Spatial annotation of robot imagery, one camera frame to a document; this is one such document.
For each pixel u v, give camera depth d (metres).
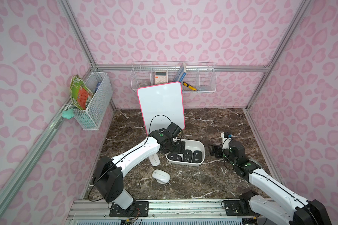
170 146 0.66
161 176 0.84
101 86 0.86
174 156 0.90
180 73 0.88
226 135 0.72
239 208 0.72
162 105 0.92
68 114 0.61
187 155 0.90
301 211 0.40
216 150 0.75
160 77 0.95
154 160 0.88
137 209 0.73
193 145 0.95
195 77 1.01
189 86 0.98
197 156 0.90
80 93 0.73
